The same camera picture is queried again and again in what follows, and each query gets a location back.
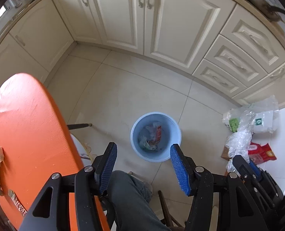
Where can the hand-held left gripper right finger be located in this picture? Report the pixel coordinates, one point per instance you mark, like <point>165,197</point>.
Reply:
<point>181,170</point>

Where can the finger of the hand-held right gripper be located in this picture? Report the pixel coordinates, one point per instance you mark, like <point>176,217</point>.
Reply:
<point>255,170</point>
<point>242,166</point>

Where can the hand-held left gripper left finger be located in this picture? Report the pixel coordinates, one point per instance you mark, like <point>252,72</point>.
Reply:
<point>107,170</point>

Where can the light blue plastic bin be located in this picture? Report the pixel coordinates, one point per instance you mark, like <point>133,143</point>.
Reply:
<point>157,157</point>

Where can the green snack wrapper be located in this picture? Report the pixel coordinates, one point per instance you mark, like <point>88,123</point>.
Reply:
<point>17,202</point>

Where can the red food packet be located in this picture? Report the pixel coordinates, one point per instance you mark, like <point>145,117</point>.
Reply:
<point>265,155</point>

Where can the small cardboard box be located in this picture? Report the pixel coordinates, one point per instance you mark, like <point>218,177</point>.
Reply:
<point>224,152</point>

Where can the crumpled clear plastic bag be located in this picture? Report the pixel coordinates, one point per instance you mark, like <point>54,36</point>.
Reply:
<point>241,134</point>

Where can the person's grey slipper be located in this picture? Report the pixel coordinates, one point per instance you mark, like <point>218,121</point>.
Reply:
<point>147,191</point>

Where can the white bag green label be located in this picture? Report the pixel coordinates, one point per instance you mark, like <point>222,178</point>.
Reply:
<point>262,125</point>

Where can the white pack green print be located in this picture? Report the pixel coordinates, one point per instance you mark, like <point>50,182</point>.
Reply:
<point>230,121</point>

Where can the black table leg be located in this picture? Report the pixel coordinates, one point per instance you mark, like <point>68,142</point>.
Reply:
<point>80,125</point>

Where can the translucent plastic bag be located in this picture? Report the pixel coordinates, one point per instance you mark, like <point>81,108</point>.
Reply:
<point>267,103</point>

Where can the orange round table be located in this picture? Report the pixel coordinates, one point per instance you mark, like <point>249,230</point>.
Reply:
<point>31,125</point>

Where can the cream base kitchen cabinets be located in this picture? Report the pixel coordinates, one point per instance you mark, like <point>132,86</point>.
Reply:
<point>181,28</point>

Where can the brown wooden chair frame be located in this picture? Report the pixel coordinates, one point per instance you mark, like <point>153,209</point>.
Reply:
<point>165,207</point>

